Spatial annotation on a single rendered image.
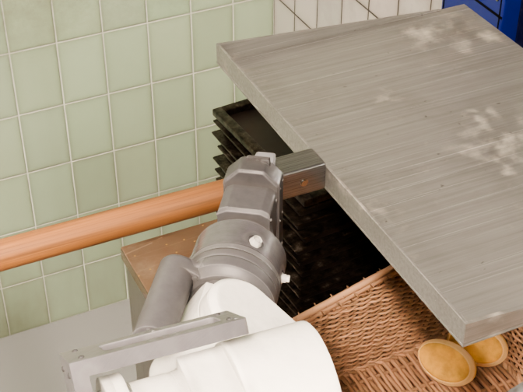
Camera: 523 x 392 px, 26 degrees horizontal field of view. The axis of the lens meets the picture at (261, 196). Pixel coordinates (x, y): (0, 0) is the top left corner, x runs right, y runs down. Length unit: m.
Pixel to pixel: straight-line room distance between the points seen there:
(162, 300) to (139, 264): 1.09
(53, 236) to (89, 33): 1.35
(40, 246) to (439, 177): 0.42
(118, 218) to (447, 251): 0.32
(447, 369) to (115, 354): 1.30
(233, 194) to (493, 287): 0.26
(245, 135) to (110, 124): 0.80
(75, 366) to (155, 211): 0.60
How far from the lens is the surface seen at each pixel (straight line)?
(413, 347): 1.88
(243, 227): 1.03
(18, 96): 2.43
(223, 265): 0.99
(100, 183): 2.61
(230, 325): 0.54
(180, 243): 2.09
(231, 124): 1.81
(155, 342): 0.53
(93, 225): 1.10
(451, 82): 1.38
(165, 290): 0.97
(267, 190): 1.08
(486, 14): 1.79
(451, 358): 1.80
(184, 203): 1.12
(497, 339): 1.84
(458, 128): 1.29
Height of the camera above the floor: 1.90
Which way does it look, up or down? 37 degrees down
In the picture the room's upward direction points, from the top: straight up
